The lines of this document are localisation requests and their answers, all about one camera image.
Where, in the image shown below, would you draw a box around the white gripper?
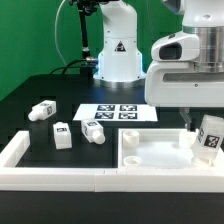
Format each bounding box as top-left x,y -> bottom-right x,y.
145,62 -> 224,131

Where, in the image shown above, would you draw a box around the white square table top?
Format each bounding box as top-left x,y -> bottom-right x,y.
118,129 -> 224,171

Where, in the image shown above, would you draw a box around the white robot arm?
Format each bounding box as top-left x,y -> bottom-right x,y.
93,0 -> 224,123

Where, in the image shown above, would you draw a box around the white sheet with markers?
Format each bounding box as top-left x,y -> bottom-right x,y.
74,104 -> 158,122

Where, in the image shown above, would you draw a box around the white U-shaped fence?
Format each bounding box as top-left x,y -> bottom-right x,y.
0,131 -> 224,192

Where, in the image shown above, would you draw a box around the black cables on table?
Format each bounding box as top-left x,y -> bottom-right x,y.
49,59 -> 98,76

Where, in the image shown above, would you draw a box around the black camera stand pole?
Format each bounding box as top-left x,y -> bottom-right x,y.
67,0 -> 98,68

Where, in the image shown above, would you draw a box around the grey cable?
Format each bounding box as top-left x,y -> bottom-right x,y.
54,0 -> 70,68

